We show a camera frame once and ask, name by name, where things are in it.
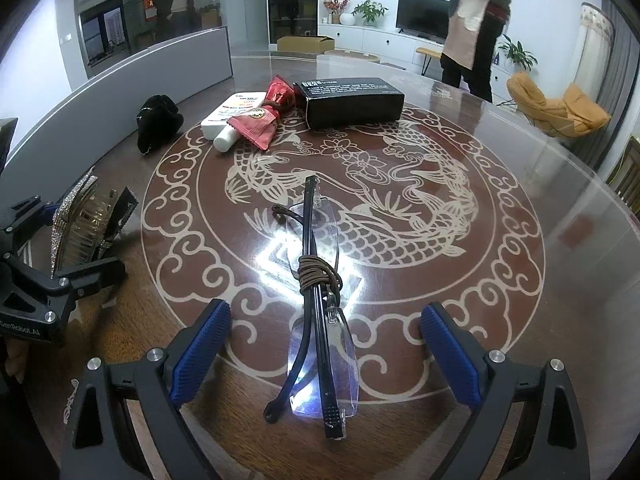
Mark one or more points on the white television cabinet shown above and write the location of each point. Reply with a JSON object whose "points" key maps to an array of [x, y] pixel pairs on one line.
{"points": [[380, 42]]}

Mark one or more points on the wooden chair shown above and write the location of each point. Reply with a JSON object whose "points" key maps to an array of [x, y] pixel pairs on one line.
{"points": [[627, 175]]}

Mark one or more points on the green potted plant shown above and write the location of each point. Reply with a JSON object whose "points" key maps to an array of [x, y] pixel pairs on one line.
{"points": [[370, 12]]}

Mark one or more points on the vase of red flowers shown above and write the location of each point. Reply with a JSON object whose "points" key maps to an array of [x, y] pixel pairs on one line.
{"points": [[336, 7]]}

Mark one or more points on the cardboard box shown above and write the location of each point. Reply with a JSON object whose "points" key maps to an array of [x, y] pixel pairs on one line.
{"points": [[302, 44]]}

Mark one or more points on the white squeeze tube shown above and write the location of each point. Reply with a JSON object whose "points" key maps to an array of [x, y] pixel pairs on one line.
{"points": [[227, 117]]}

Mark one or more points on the grey divider board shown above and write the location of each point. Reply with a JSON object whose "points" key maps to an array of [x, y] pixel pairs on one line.
{"points": [[100, 95]]}

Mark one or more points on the black television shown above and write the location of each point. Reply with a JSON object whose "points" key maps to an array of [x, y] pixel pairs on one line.
{"points": [[420, 15]]}

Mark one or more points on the dark glass bookcase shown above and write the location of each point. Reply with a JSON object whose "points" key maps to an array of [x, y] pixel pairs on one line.
{"points": [[292, 0]]}

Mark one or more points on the covered standing air conditioner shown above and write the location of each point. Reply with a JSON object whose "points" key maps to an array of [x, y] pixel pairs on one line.
{"points": [[595, 50]]}

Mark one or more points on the person's left hand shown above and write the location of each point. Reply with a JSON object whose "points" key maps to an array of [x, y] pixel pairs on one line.
{"points": [[10, 357]]}

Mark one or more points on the rimless eyeglasses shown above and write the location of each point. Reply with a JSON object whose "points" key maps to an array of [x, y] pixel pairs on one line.
{"points": [[312, 340]]}

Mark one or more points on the grey curtain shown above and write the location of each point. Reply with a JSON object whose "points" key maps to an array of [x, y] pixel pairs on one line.
{"points": [[622, 85]]}

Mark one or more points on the yellow lounge chair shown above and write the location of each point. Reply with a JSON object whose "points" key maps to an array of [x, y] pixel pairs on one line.
{"points": [[555, 105]]}

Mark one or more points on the black velvet hair bow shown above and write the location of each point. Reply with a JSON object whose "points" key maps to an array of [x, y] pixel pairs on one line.
{"points": [[157, 122]]}

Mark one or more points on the yellow topped bench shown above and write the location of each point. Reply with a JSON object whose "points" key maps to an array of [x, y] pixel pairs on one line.
{"points": [[427, 52]]}

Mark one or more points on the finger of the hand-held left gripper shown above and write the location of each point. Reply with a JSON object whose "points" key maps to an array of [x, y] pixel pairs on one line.
{"points": [[27, 215], [90, 275]]}

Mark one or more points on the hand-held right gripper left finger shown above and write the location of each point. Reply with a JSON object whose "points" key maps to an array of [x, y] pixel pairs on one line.
{"points": [[200, 355]]}

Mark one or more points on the large leafy potted plant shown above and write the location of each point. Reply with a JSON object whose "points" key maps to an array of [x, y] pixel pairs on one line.
{"points": [[520, 52]]}

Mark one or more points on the rhinestone bow hair clip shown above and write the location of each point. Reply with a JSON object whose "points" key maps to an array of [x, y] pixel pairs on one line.
{"points": [[80, 225]]}

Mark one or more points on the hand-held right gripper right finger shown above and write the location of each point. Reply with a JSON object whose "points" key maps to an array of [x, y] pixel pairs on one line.
{"points": [[450, 360]]}

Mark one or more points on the black rectangular box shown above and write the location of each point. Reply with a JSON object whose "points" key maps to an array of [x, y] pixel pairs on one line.
{"points": [[350, 102]]}

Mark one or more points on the brown wooden desktop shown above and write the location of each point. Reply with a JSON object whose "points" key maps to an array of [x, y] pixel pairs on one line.
{"points": [[565, 285]]}

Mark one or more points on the red snack packet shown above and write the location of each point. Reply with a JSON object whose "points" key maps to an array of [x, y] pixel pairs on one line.
{"points": [[262, 120]]}

